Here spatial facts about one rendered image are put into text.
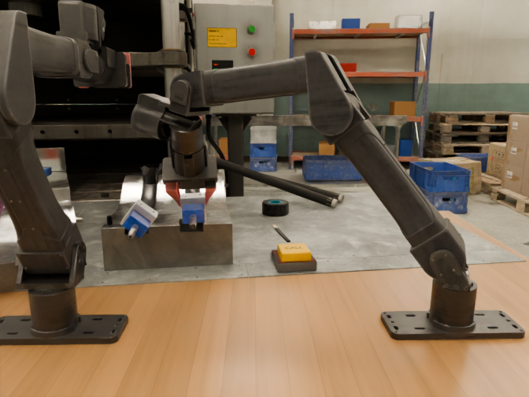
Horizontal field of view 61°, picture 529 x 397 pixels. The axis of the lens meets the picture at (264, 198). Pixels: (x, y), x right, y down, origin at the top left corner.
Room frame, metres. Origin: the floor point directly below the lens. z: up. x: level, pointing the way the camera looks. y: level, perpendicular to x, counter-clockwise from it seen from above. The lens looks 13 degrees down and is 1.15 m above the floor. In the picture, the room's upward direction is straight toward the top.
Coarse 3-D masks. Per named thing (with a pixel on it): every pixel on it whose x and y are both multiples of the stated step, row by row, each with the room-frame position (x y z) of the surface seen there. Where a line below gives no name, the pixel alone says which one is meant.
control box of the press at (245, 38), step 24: (216, 24) 1.74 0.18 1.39; (240, 24) 1.76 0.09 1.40; (264, 24) 1.77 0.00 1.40; (216, 48) 1.74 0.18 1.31; (240, 48) 1.76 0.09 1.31; (264, 48) 1.77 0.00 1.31; (240, 120) 1.81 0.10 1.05; (216, 144) 1.87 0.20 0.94; (240, 144) 1.81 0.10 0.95; (240, 192) 1.81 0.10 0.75
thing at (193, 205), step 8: (184, 200) 0.88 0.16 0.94; (192, 200) 0.88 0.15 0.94; (200, 200) 0.88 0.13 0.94; (184, 208) 0.86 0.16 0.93; (192, 208) 0.85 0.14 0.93; (200, 208) 0.85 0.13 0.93; (184, 216) 0.84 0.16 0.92; (192, 216) 0.83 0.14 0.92; (200, 216) 0.85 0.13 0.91; (192, 224) 0.81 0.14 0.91
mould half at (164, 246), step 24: (216, 192) 1.12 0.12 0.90; (120, 216) 0.95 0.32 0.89; (168, 216) 0.93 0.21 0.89; (216, 216) 0.93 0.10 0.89; (120, 240) 0.85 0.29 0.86; (144, 240) 0.86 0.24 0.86; (168, 240) 0.86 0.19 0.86; (192, 240) 0.87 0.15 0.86; (216, 240) 0.88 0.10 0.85; (120, 264) 0.85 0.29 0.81; (144, 264) 0.86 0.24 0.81; (168, 264) 0.86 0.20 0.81; (192, 264) 0.87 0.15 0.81; (216, 264) 0.88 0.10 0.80
